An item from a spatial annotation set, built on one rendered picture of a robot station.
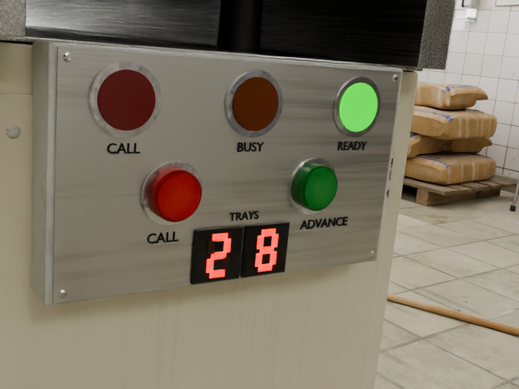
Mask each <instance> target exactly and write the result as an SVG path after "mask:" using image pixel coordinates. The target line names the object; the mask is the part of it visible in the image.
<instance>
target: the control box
mask: <svg viewBox="0 0 519 389"><path fill-rule="evenodd" d="M123 69H130V70H134V71H137V72H139V73H142V74H143V75H144V76H146V77H147V78H148V79H149V81H150V82H151V84H152V86H153V87H154V92H155V107H154V112H153V114H152V115H151V117H150V119H149V120H148V121H147V122H146V123H145V124H144V125H143V126H141V127H139V128H137V129H135V130H118V129H116V128H113V127H112V126H110V125H109V124H108V123H107V122H106V121H105V120H104V119H103V118H102V116H101V114H100V111H99V108H98V103H97V98H98V93H99V90H100V87H101V85H102V84H103V82H104V80H105V79H106V78H107V77H108V76H110V75H111V74H113V73H115V72H117V71H119V70H123ZM402 73H403V71H402V69H401V68H395V67H387V66H375V65H365V64H355V63H336V62H325V61H315V60H305V59H285V58H275V57H265V56H245V55H235V54H225V53H214V52H195V51H185V50H175V49H156V48H145V47H135V46H116V45H105V44H95V43H85V42H65V41H55V40H45V39H36V40H34V42H33V43H32V95H33V115H32V247H31V287H32V288H33V290H34V291H35V293H36V294H37V296H38V297H39V298H40V299H41V301H42V302H43V304H44V305H46V306H50V305H56V304H62V303H73V302H79V301H84V300H90V299H101V298H107V297H113V296H123V295H129V294H135V293H146V292H151V291H158V290H163V289H174V288H180V287H186V286H197V285H202V284H208V283H214V282H225V281H230V280H237V279H247V278H253V277H259V276H269V275H276V274H281V273H287V272H298V271H304V270H309V269H320V268H326V267H332V266H342V265H348V264H355V263H360V262H370V261H376V260H377V259H378V249H379V243H380V238H381V231H382V221H383V215H384V209H385V198H386V192H387V186H388V176H389V169H390V164H391V157H392V147H393V140H394V135H395V124H396V118H397V112H398V106H399V95H400V89H401V83H402ZM253 77H263V78H264V79H267V80H269V81H270V82H271V83H272V84H273V85H274V87H275V89H276V91H277V94H278V99H279V106H278V110H277V113H276V116H275V117H274V119H273V121H272V122H271V124H270V125H268V126H267V127H266V128H264V129H262V130H258V131H249V130H246V129H244V128H242V127H241V126H240V125H239V124H238V123H237V121H236V119H235V117H234V114H233V111H232V102H233V98H234V95H235V93H236V91H237V89H238V88H239V86H240V85H241V84H242V83H243V82H244V81H246V80H247V79H250V78H253ZM356 83H366V84H368V85H369V86H370V87H371V88H372V89H373V90H374V91H375V94H376V96H377V101H378V108H377V112H376V114H375V118H374V120H373V121H372V122H371V124H370V125H369V126H368V127H367V128H365V129H364V130H362V131H358V132H355V131H351V130H349V129H348V128H346V127H345V125H344V124H343V123H342V121H341V116H340V105H341V100H342V97H343V95H344V94H345V92H346V91H347V90H348V89H349V88H350V87H351V86H353V85H355V84H356ZM312 164H322V165H324V166H327V167H329V168H330V169H332V170H333V172H334V173H335V174H336V177H337V180H338V189H337V193H336V195H335V197H334V200H333V201H332V202H331V203H330V204H329V205H328V206H327V207H326V208H325V209H323V210H320V211H311V210H309V209H306V208H304V207H303V206H301V205H300V204H299V203H298V201H297V199H296V196H295V184H296V181H297V178H298V176H299V175H300V173H301V172H302V170H303V169H305V168H306V167H308V166H310V165H312ZM170 168H181V169H183V170H186V171H188V172H190V173H192V174H193V175H195V176H196V178H197V179H198V181H199V183H200V185H201V189H202V197H201V201H200V204H199V206H198V208H197V210H196V211H195V212H194V214H193V215H191V216H190V217H189V218H187V219H185V220H183V221H181V222H168V221H166V220H164V219H163V218H161V217H159V216H158V215H156V214H155V213H154V211H153V210H152V209H151V206H150V203H149V197H148V195H149V190H150V187H151V184H152V182H153V180H154V179H155V178H156V177H157V176H158V175H159V174H160V173H161V172H163V171H165V170H167V169H170ZM271 228H275V229H276V234H279V236H278V244H277V247H275V248H274V250H273V251H277V252H276V264H275V265H272V270H270V271H263V272H258V266H257V267H255V262H256V253H260V250H259V249H256V246H257V237H258V235H261V232H262V229H271ZM219 233H228V238H230V239H231V247H230V252H227V253H226V257H227V256H229V270H226V271H225V276H223V277H217V278H211V279H210V278H209V273H206V263H207V259H210V258H211V255H207V253H208V242H209V240H212V234H219Z"/></svg>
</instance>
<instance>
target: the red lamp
mask: <svg viewBox="0 0 519 389"><path fill-rule="evenodd" d="M97 103H98V108H99V111H100V114H101V116H102V118H103V119H104V120H105V121H106V122H107V123H108V124H109V125H110V126H112V127H113V128H116V129H118V130H135V129H137V128H139V127H141V126H143V125H144V124H145V123H146V122H147V121H148V120H149V119H150V117H151V115H152V114H153V112H154V107H155V92H154V87H153V86H152V84H151V82H150V81H149V79H148V78H147V77H146V76H144V75H143V74H142V73H139V72H137V71H134V70H130V69H123V70H119V71H117V72H115V73H113V74H111V75H110V76H108V77H107V78H106V79H105V80H104V82H103V84H102V85H101V87H100V90H99V93H98V98H97Z"/></svg>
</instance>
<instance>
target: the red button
mask: <svg viewBox="0 0 519 389"><path fill-rule="evenodd" d="M148 197H149V203H150V206H151V209H152V210H153V211H154V213H155V214H156V215H158V216H159V217H161V218H163V219H164V220H166V221H168V222H181V221H183V220H185V219H187V218H189V217H190V216H191V215H193V214H194V212H195V211H196V210H197V208H198V206H199V204H200V201H201V197H202V189H201V185H200V183H199V181H198V179H197V178H196V176H195V175H193V174H192V173H190V172H188V171H186V170H183V169H181V168H170V169H167V170H165V171H163V172H161V173H160V174H159V175H158V176H157V177H156V178H155V179H154V180H153V182H152V184H151V187H150V190H149V195H148Z"/></svg>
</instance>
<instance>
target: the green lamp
mask: <svg viewBox="0 0 519 389"><path fill-rule="evenodd" d="M377 108H378V101H377V96H376V94H375V91H374V90H373V89H372V88H371V87H370V86H369V85H368V84H366V83H356V84H355V85H353V86H351V87H350V88H349V89H348V90H347V91H346V92H345V94H344V95H343V97H342V100H341V105H340V116H341V121H342V123H343V124H344V125H345V127H346V128H348V129H349V130H351V131H355V132H358V131H362V130H364V129H365V128H367V127H368V126H369V125H370V124H371V122H372V121H373V120H374V118H375V114H376V112H377Z"/></svg>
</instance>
